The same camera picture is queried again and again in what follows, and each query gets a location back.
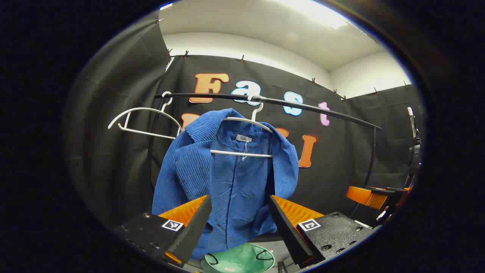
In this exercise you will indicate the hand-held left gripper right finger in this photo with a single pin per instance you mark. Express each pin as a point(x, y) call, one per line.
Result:
point(288, 231)

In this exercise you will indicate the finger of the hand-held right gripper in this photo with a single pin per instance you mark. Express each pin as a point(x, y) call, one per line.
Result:
point(365, 197)

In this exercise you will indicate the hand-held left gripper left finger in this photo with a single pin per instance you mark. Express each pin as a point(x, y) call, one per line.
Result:
point(193, 231)

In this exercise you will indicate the green laundry hamper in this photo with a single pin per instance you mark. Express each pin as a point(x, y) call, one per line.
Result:
point(238, 259)

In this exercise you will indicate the white clothes hanger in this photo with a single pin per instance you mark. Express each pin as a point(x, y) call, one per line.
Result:
point(146, 108)
point(242, 153)

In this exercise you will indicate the black clothes rack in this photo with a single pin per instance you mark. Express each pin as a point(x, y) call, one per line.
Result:
point(303, 106)

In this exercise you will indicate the black backdrop cloth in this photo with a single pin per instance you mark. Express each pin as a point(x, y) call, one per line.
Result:
point(341, 159)

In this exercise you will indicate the ceiling light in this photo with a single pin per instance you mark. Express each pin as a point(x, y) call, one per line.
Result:
point(318, 13)

